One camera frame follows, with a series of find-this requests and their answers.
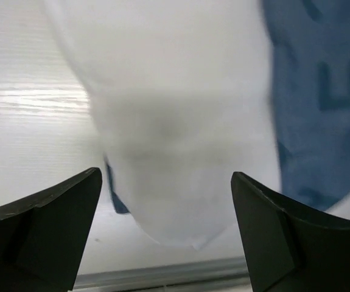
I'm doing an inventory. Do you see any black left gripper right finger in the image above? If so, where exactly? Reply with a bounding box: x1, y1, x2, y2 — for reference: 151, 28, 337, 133
231, 172, 350, 291

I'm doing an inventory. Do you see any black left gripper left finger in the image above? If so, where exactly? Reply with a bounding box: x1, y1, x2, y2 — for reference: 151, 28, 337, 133
0, 167, 102, 291

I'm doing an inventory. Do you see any white pillow with yellow edge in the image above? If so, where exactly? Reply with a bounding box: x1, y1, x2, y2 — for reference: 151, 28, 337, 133
43, 1, 280, 249

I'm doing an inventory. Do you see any blue cartoon print pillowcase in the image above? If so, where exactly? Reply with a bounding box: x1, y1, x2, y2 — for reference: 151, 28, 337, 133
259, 1, 350, 209

